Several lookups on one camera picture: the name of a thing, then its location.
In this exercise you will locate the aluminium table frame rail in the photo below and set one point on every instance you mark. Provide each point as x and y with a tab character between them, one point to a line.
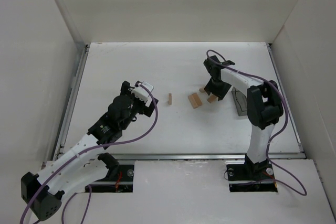
211	131

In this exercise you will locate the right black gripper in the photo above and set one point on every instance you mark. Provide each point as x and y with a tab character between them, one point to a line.
218	89

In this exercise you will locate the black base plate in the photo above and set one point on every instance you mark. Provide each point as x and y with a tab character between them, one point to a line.
241	178
120	181

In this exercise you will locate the engraved wood block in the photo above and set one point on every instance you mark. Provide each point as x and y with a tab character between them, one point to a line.
194	100

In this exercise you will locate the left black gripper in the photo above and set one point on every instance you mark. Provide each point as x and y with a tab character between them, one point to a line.
142	106

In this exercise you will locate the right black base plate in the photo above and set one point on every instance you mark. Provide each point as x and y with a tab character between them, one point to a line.
241	178

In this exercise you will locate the smoky transparent plastic box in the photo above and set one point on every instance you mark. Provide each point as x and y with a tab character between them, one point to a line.
240	102

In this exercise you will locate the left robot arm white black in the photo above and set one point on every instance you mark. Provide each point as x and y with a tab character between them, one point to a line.
88	160

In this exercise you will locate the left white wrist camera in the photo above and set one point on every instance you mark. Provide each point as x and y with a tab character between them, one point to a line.
141	90

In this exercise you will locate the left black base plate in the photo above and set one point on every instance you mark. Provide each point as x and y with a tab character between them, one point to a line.
120	181

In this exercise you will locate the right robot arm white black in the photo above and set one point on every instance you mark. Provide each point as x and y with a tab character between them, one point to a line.
264	109

